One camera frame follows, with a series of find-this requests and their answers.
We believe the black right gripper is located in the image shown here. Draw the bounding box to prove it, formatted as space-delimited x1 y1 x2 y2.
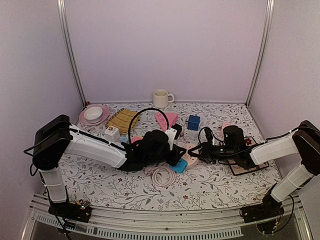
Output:
188 141 237 165

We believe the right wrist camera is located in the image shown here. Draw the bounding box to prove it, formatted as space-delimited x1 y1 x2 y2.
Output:
204 127 216 146

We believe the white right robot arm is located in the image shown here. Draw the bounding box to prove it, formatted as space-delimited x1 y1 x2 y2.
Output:
188 120 320 218

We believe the dark blue cube socket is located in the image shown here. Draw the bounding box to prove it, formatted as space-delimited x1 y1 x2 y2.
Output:
187 115 201 131

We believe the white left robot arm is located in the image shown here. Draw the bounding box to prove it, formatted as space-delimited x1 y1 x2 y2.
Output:
23 114 187 217

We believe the light blue plug adapter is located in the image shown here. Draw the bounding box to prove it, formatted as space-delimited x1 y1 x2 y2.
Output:
119 136 129 144

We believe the floral square plate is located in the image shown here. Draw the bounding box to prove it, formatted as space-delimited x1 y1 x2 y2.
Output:
227 136 270 176

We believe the pink plate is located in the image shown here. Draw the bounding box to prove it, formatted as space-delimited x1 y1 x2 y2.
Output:
79 104 110 126

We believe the woven bamboo tray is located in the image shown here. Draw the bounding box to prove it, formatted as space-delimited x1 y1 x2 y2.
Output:
105 108 137 135

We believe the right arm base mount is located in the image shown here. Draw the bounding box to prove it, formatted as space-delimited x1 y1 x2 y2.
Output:
239 198 285 223

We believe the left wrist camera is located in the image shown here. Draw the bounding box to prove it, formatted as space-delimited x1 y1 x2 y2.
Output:
165 123 183 150

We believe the small pink cube socket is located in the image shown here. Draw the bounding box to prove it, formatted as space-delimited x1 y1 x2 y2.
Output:
218 122 233 134

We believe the round pink power socket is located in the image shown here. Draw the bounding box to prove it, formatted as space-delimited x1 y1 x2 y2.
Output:
178 142 199 169

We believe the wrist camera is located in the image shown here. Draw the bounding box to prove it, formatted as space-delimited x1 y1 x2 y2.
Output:
204 127 216 146
165 123 183 150

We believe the cream ceramic mug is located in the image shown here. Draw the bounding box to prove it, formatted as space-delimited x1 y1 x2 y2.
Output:
153 89 175 108

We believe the cyan square plug adapter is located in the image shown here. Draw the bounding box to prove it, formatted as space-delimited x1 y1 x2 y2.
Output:
169 158 188 174

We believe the pink plug adapter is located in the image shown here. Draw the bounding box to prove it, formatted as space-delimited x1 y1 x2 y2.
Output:
131 136 143 145

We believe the white bowl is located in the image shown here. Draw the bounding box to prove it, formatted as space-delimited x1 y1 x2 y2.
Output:
83 106 103 122

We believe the white power strip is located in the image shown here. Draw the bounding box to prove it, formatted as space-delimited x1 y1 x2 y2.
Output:
104 125 120 142

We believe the pink triangular power socket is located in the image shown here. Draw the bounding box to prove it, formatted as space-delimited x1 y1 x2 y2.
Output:
154 111 179 134

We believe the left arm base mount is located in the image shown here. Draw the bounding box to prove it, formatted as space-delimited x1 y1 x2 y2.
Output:
48 199 92 223

